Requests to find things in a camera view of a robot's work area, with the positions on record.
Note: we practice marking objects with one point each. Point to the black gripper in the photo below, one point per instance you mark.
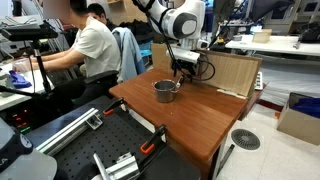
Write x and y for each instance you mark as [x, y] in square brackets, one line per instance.
[186, 66]

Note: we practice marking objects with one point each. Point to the black marker with white cap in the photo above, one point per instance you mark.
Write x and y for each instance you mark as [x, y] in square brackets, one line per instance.
[180, 81]

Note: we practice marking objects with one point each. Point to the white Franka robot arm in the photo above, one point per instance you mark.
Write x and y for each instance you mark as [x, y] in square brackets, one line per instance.
[173, 20]

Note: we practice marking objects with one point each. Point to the small stainless steel pot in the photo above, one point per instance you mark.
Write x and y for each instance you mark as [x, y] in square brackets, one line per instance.
[165, 92]

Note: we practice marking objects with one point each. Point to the brown cardboard panel red print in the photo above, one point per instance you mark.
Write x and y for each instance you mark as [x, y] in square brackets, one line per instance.
[160, 60]

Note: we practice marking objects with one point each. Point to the light corrugated cardboard panel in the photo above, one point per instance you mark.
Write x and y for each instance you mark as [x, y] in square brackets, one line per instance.
[233, 71]

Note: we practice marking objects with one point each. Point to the yellow red emergency stop button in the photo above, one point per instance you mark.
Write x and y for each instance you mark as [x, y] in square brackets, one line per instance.
[220, 40]

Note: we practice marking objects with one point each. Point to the white strip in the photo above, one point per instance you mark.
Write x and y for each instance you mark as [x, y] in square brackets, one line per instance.
[231, 93]

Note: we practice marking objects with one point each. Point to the light blue jacket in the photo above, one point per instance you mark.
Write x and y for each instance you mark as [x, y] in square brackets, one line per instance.
[130, 56]

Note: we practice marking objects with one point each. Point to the black slanted pole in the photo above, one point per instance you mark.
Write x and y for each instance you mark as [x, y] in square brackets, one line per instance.
[226, 25]

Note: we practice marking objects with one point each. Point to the large black orange clamp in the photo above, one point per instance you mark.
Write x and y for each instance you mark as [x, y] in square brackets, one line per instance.
[153, 140]

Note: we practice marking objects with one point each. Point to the standing person in khaki trousers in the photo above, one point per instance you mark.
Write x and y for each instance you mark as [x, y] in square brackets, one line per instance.
[222, 10]

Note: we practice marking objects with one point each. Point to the small black orange clamp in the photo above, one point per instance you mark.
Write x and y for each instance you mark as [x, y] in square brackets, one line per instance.
[113, 106]

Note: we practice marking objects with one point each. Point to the black office chair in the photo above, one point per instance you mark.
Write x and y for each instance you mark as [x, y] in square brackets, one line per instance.
[100, 77]

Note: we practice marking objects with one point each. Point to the small wooden box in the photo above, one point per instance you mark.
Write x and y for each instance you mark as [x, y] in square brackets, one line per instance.
[262, 36]

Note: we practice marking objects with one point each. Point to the seated person in white shirt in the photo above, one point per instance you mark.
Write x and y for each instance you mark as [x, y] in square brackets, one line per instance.
[98, 46]

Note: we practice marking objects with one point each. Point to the black perforated breadboard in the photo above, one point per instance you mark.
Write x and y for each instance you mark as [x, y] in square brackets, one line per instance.
[110, 143]

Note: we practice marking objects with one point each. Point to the dark haired person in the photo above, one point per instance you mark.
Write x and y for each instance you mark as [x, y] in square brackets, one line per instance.
[98, 13]

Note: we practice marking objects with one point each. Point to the cardboard box with blue contents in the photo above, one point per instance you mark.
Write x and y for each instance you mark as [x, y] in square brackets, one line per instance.
[296, 125]

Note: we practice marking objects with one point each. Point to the black bag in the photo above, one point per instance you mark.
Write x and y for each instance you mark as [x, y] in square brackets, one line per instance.
[311, 33]

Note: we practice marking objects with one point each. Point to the blue cloth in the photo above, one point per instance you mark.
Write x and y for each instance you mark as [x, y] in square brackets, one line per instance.
[18, 80]

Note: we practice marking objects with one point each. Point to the black control box with lights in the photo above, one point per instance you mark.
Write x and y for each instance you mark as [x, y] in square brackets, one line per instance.
[16, 120]

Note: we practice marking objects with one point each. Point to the white wrist mount plate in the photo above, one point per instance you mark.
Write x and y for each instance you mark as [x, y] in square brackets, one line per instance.
[183, 55]

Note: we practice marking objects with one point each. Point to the short aluminium rail bracket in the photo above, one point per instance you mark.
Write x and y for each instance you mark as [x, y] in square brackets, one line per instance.
[121, 168]

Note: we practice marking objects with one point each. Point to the long aluminium extrusion rail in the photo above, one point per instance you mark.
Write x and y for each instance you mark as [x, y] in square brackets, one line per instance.
[66, 131]

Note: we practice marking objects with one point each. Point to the black camera stand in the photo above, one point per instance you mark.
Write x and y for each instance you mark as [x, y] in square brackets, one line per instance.
[41, 70]

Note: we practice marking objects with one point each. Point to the black camera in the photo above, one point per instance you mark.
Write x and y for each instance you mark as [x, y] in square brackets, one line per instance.
[30, 33]

